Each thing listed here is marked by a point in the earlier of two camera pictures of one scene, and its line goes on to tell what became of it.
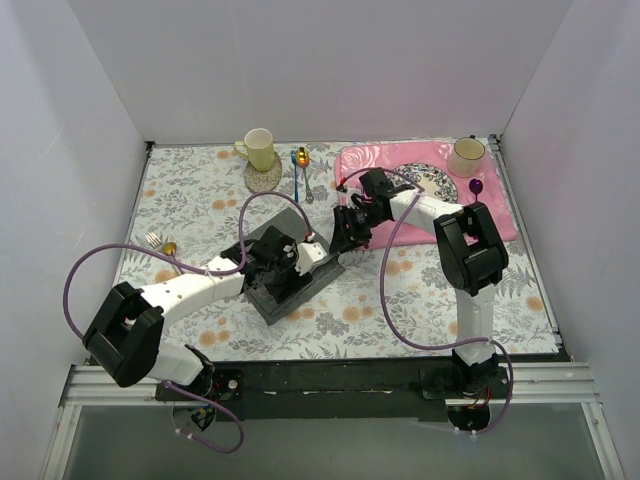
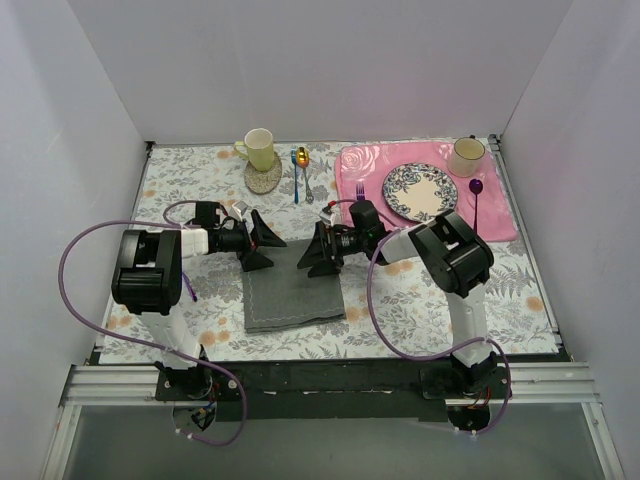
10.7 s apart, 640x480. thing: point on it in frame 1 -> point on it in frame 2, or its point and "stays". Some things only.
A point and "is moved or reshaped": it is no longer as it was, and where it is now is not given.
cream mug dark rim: [464, 156] stays
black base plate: [364, 387] stays
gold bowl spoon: [302, 159] stays
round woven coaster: [262, 181] stays
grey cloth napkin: [313, 258] is moved or reshaped
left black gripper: [304, 279] -> [250, 240]
